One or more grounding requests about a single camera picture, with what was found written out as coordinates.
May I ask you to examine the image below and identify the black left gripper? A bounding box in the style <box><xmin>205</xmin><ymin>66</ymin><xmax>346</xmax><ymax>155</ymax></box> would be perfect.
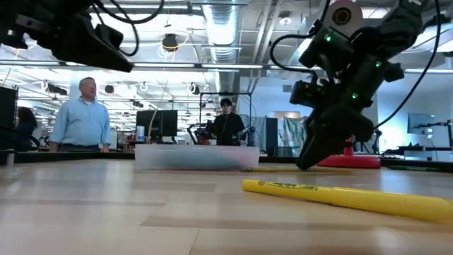
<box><xmin>0</xmin><ymin>0</ymin><xmax>134</xmax><ymax>74</ymax></box>

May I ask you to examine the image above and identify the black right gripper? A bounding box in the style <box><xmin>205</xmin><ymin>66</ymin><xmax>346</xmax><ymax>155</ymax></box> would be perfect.
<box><xmin>296</xmin><ymin>102</ymin><xmax>375</xmax><ymax>171</ymax></box>

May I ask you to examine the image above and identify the yellow highlighter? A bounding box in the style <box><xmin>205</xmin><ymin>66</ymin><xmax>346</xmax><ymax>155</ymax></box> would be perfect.
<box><xmin>241</xmin><ymin>178</ymin><xmax>453</xmax><ymax>225</ymax></box>

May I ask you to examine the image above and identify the dark green pencil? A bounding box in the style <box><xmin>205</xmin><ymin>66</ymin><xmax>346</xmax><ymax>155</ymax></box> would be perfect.
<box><xmin>386</xmin><ymin>164</ymin><xmax>442</xmax><ymax>173</ymax></box>

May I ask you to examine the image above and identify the clear box with pink lid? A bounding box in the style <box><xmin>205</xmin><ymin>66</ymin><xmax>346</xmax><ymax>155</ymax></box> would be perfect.
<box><xmin>134</xmin><ymin>142</ymin><xmax>261</xmax><ymax>171</ymax></box>

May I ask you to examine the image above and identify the clear plastic sheet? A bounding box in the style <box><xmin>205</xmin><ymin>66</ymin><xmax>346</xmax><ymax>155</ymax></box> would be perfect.
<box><xmin>278</xmin><ymin>115</ymin><xmax>309</xmax><ymax>157</ymax></box>

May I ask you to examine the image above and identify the red desk lamp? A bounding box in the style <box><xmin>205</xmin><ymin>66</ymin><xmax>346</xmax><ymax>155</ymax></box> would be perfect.
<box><xmin>316</xmin><ymin>136</ymin><xmax>382</xmax><ymax>170</ymax></box>

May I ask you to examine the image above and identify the black speaker cabinet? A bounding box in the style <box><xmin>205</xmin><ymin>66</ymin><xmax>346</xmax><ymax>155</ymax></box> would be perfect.
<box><xmin>265</xmin><ymin>117</ymin><xmax>280</xmax><ymax>158</ymax></box>

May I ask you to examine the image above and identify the person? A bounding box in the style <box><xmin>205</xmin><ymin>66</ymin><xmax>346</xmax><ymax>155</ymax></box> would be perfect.
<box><xmin>211</xmin><ymin>98</ymin><xmax>248</xmax><ymax>147</ymax></box>
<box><xmin>13</xmin><ymin>106</ymin><xmax>40</xmax><ymax>152</ymax></box>
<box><xmin>49</xmin><ymin>76</ymin><xmax>113</xmax><ymax>153</ymax></box>

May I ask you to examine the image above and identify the black ceiling device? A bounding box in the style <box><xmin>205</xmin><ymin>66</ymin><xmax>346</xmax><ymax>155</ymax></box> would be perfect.
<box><xmin>161</xmin><ymin>33</ymin><xmax>180</xmax><ymax>52</ymax></box>

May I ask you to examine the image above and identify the long ceiling light strip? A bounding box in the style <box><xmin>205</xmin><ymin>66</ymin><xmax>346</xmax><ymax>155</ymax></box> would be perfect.
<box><xmin>0</xmin><ymin>60</ymin><xmax>319</xmax><ymax>71</ymax></box>

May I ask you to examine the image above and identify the black monitor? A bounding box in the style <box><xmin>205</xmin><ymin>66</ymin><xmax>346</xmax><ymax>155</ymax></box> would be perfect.
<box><xmin>135</xmin><ymin>109</ymin><xmax>179</xmax><ymax>143</ymax></box>

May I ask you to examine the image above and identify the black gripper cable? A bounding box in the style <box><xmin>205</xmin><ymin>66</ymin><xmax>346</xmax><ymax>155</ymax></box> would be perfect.
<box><xmin>92</xmin><ymin>0</ymin><xmax>166</xmax><ymax>57</ymax></box>
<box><xmin>269</xmin><ymin>21</ymin><xmax>332</xmax><ymax>76</ymax></box>

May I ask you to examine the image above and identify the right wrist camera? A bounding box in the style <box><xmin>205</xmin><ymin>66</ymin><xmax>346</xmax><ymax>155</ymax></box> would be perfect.
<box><xmin>289</xmin><ymin>79</ymin><xmax>321</xmax><ymax>107</ymax></box>

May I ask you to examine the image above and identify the wall screen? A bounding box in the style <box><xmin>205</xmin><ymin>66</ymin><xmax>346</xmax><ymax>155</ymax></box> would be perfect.
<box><xmin>406</xmin><ymin>113</ymin><xmax>437</xmax><ymax>135</ymax></box>

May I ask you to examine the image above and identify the silver ventilation duct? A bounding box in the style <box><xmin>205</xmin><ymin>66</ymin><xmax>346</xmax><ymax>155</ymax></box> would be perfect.
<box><xmin>202</xmin><ymin>0</ymin><xmax>246</xmax><ymax>94</ymax></box>

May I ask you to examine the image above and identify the small grey post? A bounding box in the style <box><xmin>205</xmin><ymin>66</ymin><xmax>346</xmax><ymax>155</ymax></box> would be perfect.
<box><xmin>4</xmin><ymin>148</ymin><xmax>17</xmax><ymax>167</ymax></box>

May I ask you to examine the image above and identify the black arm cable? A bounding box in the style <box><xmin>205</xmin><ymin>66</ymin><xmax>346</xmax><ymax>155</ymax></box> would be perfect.
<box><xmin>374</xmin><ymin>0</ymin><xmax>442</xmax><ymax>130</ymax></box>

